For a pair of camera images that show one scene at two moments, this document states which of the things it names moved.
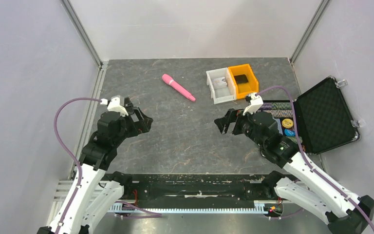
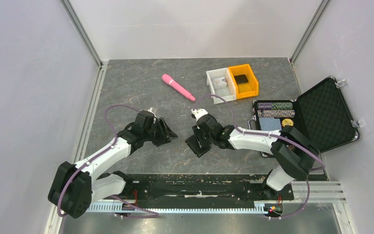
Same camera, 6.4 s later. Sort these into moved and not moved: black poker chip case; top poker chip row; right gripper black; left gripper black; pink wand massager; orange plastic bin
Moved: left gripper black; right gripper black
Not moved: top poker chip row; orange plastic bin; black poker chip case; pink wand massager
